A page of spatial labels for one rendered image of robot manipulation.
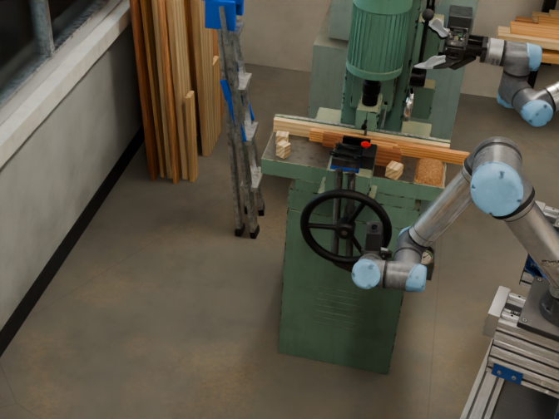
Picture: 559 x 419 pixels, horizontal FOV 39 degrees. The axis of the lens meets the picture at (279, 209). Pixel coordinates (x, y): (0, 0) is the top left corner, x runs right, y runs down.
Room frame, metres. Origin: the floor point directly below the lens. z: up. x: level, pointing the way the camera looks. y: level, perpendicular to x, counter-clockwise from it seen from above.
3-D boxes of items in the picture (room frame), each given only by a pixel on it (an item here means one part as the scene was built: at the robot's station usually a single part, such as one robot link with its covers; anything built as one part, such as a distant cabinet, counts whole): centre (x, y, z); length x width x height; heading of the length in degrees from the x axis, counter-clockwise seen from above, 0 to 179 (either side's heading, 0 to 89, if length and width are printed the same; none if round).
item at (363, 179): (2.11, -0.22, 0.91); 0.15 x 0.14 x 0.09; 79
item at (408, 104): (2.40, -0.42, 1.02); 0.12 x 0.03 x 0.12; 169
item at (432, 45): (2.48, -0.46, 1.22); 0.09 x 0.08 x 0.15; 169
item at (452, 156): (2.28, -0.35, 0.92); 0.54 x 0.02 x 0.04; 79
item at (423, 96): (2.45, -0.46, 1.02); 0.09 x 0.07 x 0.12; 79
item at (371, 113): (2.32, -0.28, 1.03); 0.14 x 0.07 x 0.09; 169
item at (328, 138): (2.28, -0.25, 0.92); 0.25 x 0.02 x 0.05; 79
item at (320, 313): (2.42, -0.29, 0.35); 0.58 x 0.45 x 0.71; 169
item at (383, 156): (2.21, -0.28, 0.93); 0.22 x 0.01 x 0.06; 79
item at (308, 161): (2.20, -0.23, 0.87); 0.61 x 0.30 x 0.06; 79
